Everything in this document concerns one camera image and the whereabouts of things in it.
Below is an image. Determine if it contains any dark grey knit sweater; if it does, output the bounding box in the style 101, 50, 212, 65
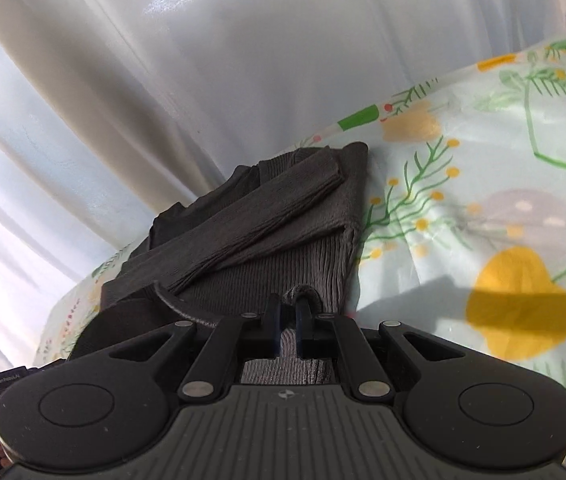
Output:
64, 141, 370, 387

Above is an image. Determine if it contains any white sheer curtain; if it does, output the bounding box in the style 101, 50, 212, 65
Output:
0, 0, 566, 370

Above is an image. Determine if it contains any floral white bed sheet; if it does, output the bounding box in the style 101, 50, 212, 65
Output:
32, 37, 566, 480

